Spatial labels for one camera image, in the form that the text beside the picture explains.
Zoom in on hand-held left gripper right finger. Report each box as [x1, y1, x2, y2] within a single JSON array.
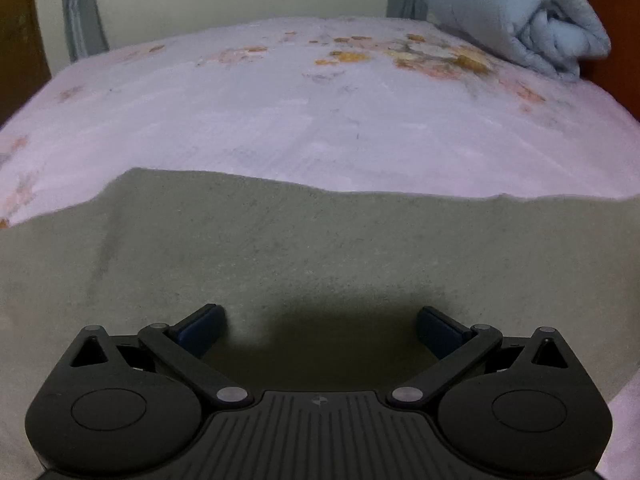
[[385, 305, 574, 408]]

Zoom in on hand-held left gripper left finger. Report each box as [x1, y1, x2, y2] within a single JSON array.
[[70, 303, 255, 409]]

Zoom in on grey pants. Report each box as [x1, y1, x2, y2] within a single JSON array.
[[0, 167, 640, 480]]

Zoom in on floral pink bed sheet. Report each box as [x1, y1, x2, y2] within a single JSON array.
[[0, 16, 640, 480]]

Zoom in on rolled light blue quilt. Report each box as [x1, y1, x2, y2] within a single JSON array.
[[421, 0, 612, 83]]

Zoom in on brown wooden door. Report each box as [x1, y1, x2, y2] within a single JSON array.
[[0, 0, 52, 126]]

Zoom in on red wooden headboard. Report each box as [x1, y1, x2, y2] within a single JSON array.
[[525, 0, 640, 122]]

